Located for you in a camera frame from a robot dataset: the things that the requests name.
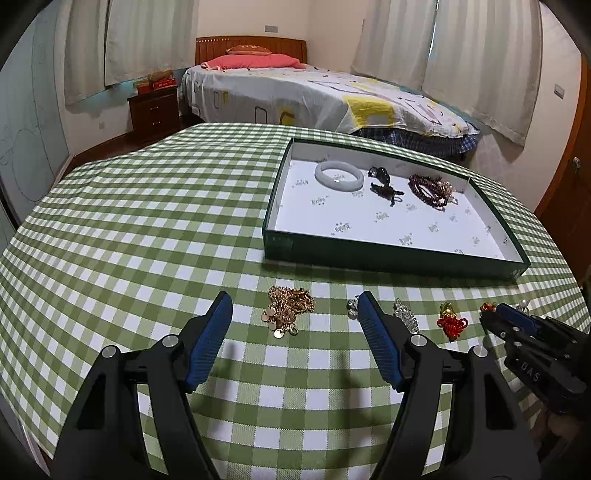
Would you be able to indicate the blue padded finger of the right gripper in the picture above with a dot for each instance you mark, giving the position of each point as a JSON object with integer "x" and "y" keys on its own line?
{"x": 514, "y": 328}

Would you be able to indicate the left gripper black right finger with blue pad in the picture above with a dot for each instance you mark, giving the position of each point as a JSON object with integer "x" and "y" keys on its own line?
{"x": 487, "y": 436}

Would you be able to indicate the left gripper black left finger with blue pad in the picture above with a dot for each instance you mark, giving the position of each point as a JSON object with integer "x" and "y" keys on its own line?
{"x": 102, "y": 436}

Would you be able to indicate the red knot charm gold bell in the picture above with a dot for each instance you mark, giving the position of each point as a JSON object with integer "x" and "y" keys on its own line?
{"x": 450, "y": 322}

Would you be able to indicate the crystal rhinestone hair clip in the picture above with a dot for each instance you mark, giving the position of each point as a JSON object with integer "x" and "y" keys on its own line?
{"x": 403, "y": 312}

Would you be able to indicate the rose gold rhinestone clip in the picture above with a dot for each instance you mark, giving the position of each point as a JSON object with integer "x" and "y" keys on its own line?
{"x": 447, "y": 191}

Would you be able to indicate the pearl silver brooch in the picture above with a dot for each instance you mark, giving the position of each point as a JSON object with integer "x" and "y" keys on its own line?
{"x": 352, "y": 308}

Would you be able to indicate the pale grey jade bangle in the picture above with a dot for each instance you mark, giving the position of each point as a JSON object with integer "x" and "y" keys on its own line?
{"x": 339, "y": 176}

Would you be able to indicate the red knot charm with pearls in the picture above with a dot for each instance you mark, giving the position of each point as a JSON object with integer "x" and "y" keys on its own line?
{"x": 522, "y": 306}

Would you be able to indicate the brown wooden door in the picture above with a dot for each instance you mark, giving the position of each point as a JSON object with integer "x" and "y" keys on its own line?
{"x": 565, "y": 207}

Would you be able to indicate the green white checkered tablecloth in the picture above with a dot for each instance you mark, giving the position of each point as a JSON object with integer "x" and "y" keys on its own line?
{"x": 124, "y": 251}

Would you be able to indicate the dark green shallow box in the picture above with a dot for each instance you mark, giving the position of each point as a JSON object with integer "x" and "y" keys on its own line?
{"x": 397, "y": 223}

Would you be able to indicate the right white curtain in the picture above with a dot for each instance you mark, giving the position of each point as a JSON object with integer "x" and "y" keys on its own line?
{"x": 482, "y": 58}

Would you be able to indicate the white curtain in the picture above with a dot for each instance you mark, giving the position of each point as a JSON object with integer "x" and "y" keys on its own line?
{"x": 482, "y": 58}
{"x": 111, "y": 42}

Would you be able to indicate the grey sliding wardrobe door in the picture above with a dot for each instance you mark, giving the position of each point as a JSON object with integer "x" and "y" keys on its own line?
{"x": 33, "y": 144}

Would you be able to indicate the bed with patterned sheet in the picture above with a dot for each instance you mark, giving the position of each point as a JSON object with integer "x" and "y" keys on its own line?
{"x": 331, "y": 101}

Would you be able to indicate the dark wooden nightstand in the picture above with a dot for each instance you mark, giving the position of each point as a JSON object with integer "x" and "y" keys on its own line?
{"x": 154, "y": 115}

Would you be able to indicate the red boxes on nightstand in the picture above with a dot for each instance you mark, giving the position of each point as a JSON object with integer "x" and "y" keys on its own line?
{"x": 155, "y": 81}

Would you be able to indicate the orange patterned cushion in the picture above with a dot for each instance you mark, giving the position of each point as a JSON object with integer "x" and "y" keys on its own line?
{"x": 248, "y": 50}

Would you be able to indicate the pink pillow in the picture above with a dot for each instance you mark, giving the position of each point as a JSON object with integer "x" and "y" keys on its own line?
{"x": 235, "y": 62}

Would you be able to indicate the left white curtain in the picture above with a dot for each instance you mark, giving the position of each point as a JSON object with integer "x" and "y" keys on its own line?
{"x": 111, "y": 42}

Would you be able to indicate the wooden headboard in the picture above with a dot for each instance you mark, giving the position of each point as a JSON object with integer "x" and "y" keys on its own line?
{"x": 208, "y": 48}

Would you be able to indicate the white wall switch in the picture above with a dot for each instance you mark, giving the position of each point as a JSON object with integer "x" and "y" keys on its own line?
{"x": 559, "y": 91}

